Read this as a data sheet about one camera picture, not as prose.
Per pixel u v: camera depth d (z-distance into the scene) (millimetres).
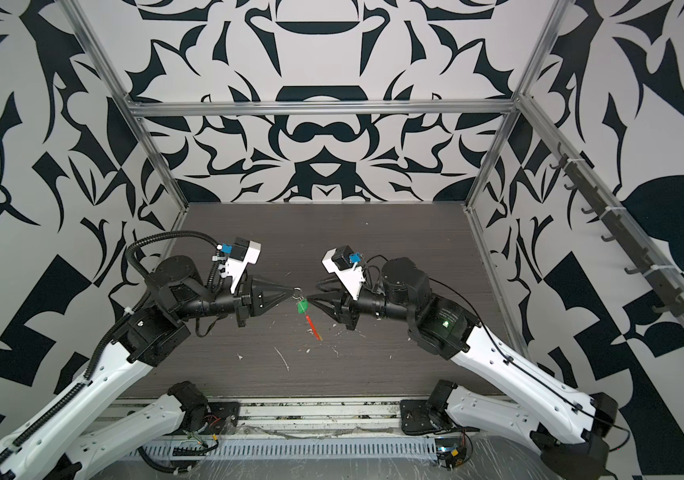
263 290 540
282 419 758
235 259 508
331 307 563
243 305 503
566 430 389
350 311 502
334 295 521
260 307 542
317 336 891
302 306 597
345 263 485
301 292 568
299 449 649
